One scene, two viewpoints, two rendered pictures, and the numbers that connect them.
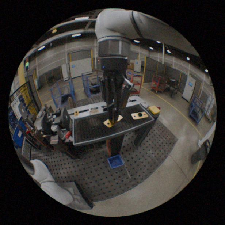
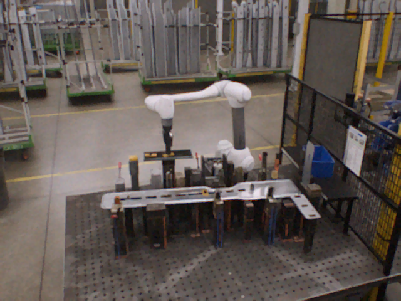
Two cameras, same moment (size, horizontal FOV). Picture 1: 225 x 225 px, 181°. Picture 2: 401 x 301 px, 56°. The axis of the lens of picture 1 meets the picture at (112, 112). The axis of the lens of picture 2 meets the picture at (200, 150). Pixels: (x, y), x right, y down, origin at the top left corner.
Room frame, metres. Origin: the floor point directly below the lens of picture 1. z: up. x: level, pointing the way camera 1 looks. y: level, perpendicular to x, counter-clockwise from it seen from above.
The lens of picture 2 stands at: (2.69, 0.74, 2.31)
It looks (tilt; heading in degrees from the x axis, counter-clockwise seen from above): 23 degrees down; 191
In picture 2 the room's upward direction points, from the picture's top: straight up
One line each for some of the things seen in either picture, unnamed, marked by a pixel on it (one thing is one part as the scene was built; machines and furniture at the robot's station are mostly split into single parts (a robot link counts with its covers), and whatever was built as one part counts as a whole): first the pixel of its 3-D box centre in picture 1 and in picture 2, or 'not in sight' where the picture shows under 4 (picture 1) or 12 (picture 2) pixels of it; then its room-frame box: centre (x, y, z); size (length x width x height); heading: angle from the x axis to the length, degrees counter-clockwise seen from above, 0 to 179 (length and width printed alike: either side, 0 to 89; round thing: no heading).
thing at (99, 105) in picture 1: (78, 112); (202, 194); (0.46, 0.31, 1.00); 1.38 x 0.22 x 0.02; 110
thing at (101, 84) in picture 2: not in sight; (85, 56); (-5.35, -3.56, 0.88); 1.91 x 1.00 x 1.76; 30
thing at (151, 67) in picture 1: (156, 72); not in sight; (5.18, -3.41, 1.00); 3.44 x 0.14 x 2.00; 119
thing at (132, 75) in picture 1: (132, 83); not in sight; (2.85, -0.80, 0.49); 0.81 x 0.47 x 0.97; 13
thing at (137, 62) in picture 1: (137, 64); not in sight; (10.47, -3.53, 1.22); 0.80 x 0.54 x 2.45; 30
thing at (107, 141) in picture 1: (113, 143); (168, 182); (0.21, -0.01, 0.92); 0.10 x 0.08 x 0.45; 110
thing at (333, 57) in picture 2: not in sight; (324, 98); (-2.27, 1.39, 1.00); 1.34 x 0.14 x 2.00; 29
